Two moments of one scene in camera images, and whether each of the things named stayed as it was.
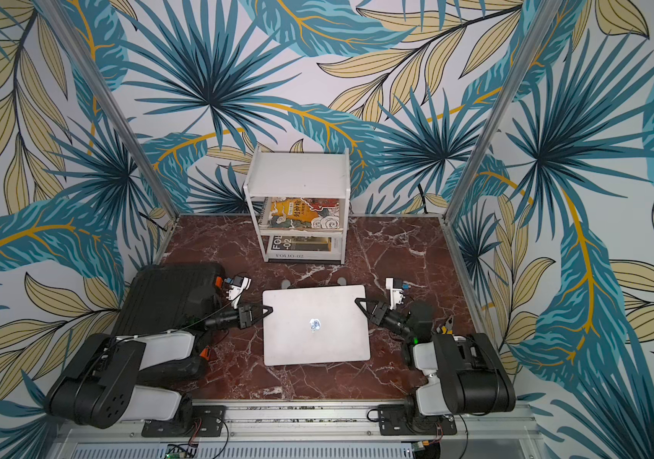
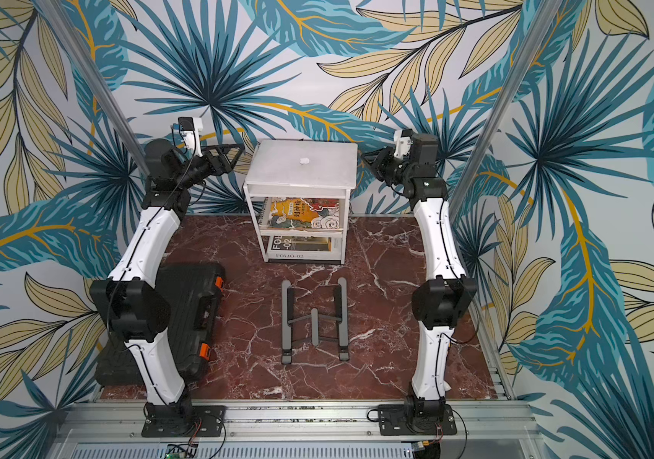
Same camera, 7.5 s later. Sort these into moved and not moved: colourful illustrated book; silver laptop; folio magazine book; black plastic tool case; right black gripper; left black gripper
Moved: right black gripper; silver laptop; left black gripper
Not moved: folio magazine book; black plastic tool case; colourful illustrated book
